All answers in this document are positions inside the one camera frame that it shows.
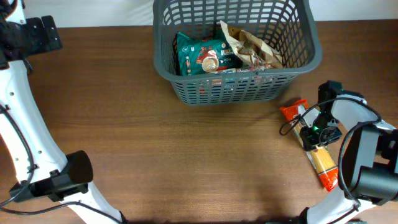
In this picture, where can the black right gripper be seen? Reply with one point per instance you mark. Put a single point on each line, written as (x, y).
(310, 140)

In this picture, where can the orange San Remo spaghetti pack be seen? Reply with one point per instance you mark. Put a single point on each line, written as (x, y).
(320, 158)

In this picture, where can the multicolour tissue multipack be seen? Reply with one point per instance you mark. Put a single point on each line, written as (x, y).
(240, 70)

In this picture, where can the white rice pouch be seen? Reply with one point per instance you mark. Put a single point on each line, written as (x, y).
(277, 59)

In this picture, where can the green Nescafe coffee bag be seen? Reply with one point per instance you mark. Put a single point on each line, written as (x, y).
(197, 57)

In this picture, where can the beige brown nut pouch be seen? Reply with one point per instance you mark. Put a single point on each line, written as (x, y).
(256, 51)

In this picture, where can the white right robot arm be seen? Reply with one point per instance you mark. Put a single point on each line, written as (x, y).
(367, 161)

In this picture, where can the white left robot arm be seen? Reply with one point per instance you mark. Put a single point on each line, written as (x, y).
(42, 168)

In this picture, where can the grey plastic basket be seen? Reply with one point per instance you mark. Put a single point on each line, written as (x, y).
(286, 26)

